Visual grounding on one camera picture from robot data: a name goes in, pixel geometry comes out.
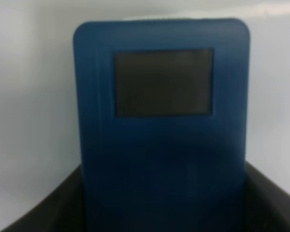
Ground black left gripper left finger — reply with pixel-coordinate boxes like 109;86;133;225
3;166;85;232

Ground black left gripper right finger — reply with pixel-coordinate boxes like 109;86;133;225
244;162;290;232

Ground blue whiteboard eraser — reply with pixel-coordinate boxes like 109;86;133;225
73;18;250;232

